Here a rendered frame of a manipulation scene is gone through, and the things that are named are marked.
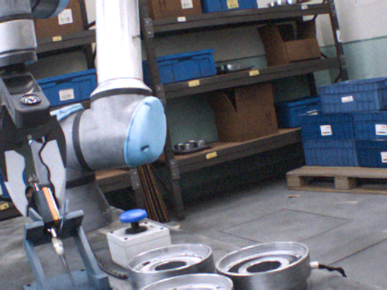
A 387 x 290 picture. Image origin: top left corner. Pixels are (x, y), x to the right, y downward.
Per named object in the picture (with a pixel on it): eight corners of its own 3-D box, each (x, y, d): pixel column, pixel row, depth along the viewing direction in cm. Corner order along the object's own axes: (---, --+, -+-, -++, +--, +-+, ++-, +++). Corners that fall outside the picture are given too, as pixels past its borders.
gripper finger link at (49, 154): (67, 196, 84) (43, 136, 82) (80, 201, 78) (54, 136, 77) (49, 205, 82) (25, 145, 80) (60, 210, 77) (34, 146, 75)
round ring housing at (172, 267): (234, 275, 72) (229, 245, 71) (180, 308, 64) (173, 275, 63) (171, 270, 79) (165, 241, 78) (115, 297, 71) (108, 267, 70)
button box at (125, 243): (174, 257, 84) (168, 225, 83) (129, 271, 81) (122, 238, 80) (151, 247, 91) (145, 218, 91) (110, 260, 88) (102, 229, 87)
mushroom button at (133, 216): (157, 243, 84) (150, 208, 84) (132, 250, 83) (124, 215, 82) (146, 238, 88) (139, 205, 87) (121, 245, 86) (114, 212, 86)
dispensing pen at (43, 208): (65, 283, 69) (22, 169, 76) (62, 294, 72) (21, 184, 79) (81, 278, 70) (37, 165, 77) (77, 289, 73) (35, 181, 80)
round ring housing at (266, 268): (221, 315, 60) (215, 281, 59) (220, 282, 70) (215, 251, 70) (319, 297, 59) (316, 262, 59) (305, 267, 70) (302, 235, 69)
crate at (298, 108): (313, 118, 558) (310, 95, 556) (337, 118, 524) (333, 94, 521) (269, 129, 538) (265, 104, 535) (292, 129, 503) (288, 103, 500)
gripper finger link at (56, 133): (72, 163, 79) (50, 101, 78) (75, 163, 78) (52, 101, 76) (42, 177, 77) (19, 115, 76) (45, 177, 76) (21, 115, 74)
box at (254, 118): (287, 131, 494) (278, 80, 489) (235, 144, 471) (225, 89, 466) (258, 131, 533) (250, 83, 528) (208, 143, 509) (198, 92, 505)
